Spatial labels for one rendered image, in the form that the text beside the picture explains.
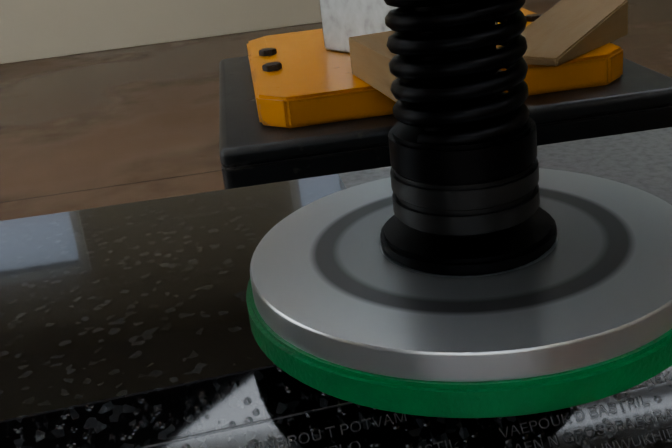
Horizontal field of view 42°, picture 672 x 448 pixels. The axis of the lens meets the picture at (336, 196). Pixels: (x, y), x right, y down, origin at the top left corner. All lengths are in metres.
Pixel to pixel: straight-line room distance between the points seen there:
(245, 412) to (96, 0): 6.27
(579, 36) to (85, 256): 0.76
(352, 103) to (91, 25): 5.65
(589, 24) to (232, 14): 5.52
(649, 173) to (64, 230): 0.44
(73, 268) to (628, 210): 0.36
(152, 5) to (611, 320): 6.34
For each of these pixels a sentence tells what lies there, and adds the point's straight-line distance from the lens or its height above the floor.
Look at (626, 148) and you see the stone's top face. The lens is 0.73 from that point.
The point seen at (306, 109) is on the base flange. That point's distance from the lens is 1.09.
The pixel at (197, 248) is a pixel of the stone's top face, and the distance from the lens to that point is 0.60.
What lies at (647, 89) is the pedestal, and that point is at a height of 0.74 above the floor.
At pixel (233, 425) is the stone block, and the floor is 0.79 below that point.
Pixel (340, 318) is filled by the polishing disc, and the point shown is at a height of 0.86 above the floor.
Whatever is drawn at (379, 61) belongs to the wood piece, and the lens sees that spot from 1.04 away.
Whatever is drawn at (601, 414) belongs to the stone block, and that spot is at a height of 0.76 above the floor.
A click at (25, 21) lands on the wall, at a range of 6.75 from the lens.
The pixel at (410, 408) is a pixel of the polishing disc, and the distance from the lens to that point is 0.35.
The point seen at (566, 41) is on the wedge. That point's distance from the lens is 1.18.
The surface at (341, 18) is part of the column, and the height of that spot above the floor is 0.83.
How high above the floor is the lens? 1.03
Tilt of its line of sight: 20 degrees down
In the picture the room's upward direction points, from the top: 6 degrees counter-clockwise
